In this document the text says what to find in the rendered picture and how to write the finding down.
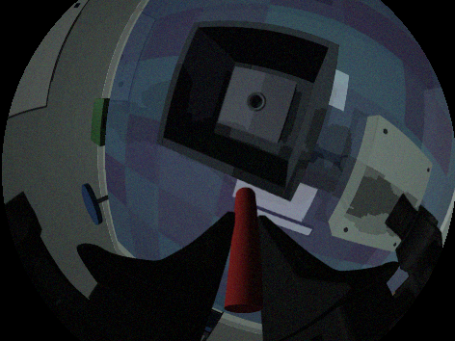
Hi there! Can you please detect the red peg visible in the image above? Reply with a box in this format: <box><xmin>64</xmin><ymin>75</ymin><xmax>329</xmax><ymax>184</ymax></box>
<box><xmin>224</xmin><ymin>187</ymin><xmax>263</xmax><ymax>313</ymax></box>

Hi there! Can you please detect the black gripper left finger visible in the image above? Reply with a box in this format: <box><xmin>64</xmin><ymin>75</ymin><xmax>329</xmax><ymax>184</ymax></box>
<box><xmin>77</xmin><ymin>212</ymin><xmax>235</xmax><ymax>341</ymax></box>

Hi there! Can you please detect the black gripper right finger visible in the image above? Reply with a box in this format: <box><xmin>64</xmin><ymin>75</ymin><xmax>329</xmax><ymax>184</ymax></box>
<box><xmin>257</xmin><ymin>214</ymin><xmax>400</xmax><ymax>341</ymax></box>

